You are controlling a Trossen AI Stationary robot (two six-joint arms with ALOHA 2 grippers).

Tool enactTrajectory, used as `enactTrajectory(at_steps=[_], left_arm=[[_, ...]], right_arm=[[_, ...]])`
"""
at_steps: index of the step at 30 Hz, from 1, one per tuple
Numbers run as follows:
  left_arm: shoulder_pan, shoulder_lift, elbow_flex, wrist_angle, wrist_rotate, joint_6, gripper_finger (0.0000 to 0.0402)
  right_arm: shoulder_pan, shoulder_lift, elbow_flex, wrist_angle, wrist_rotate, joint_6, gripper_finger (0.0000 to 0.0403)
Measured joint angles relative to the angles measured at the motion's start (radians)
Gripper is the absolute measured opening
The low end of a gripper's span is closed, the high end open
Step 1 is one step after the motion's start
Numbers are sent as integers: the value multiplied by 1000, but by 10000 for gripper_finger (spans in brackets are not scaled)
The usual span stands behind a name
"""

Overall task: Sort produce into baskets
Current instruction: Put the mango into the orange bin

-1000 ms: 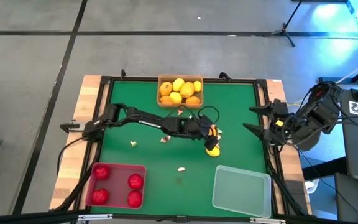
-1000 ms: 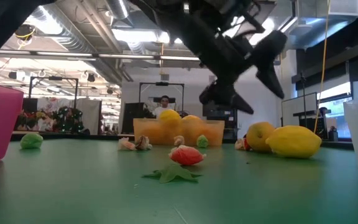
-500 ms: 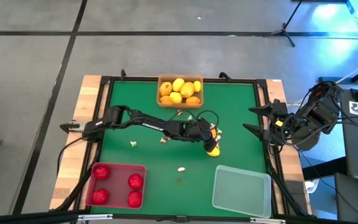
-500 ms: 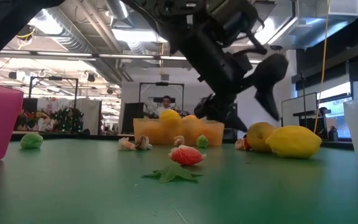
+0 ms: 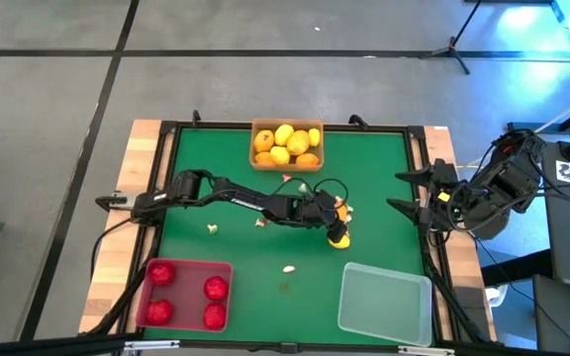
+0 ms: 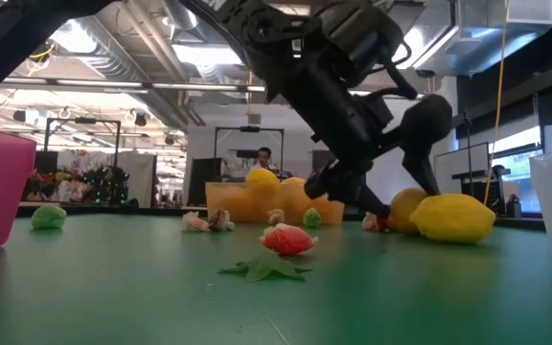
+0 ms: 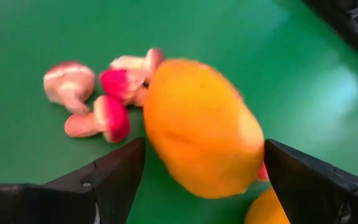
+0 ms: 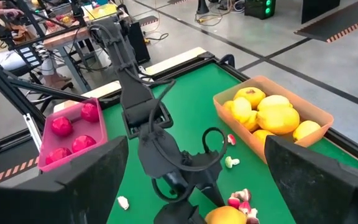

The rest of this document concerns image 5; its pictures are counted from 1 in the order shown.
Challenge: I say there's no green table mat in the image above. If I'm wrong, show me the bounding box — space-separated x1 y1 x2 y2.
158 127 428 346

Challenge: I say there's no black equipment case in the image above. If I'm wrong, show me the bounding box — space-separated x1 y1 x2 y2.
531 274 570 356

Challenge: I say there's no clear plastic basket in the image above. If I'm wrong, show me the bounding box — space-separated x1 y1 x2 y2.
336 261 433 348

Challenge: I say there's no black tripod stand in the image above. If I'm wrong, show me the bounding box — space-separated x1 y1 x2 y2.
418 0 485 76

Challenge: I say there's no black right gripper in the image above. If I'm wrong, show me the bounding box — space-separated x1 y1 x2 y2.
385 158 466 234

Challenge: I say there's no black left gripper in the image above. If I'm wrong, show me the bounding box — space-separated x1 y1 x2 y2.
283 190 350 243

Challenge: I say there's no pink-red plastic basket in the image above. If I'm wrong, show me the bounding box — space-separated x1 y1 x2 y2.
135 257 235 333

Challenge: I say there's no orange plastic basket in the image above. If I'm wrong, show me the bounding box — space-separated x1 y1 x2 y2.
248 118 326 173

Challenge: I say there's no silver frame bracket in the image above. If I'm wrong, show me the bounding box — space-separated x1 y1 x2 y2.
397 345 457 356
123 339 181 353

